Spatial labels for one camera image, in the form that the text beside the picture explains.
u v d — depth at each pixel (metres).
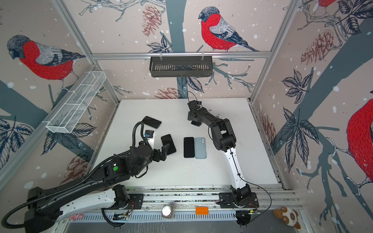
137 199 0.73
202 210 0.70
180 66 1.06
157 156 0.62
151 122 1.10
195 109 0.86
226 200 0.73
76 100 0.79
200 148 0.93
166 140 0.98
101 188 0.48
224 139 0.62
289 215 0.67
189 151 0.90
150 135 0.60
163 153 0.63
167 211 0.63
